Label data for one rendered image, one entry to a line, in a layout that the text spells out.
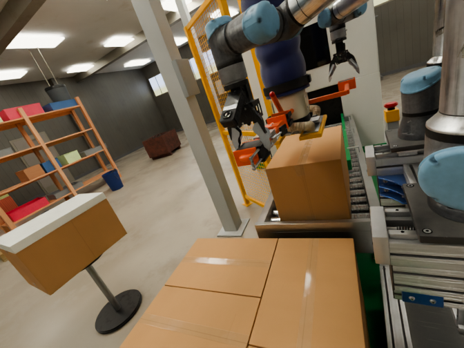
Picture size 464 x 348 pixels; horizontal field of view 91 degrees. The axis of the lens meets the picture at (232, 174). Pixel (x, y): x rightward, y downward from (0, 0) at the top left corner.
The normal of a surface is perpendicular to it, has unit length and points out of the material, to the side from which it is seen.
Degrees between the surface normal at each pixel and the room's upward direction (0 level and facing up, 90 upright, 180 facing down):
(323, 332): 0
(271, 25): 90
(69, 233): 90
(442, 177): 98
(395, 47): 90
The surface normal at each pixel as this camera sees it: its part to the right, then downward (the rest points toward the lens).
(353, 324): -0.32, -0.88
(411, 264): -0.43, 0.45
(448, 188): -0.64, 0.57
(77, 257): 0.83, -0.08
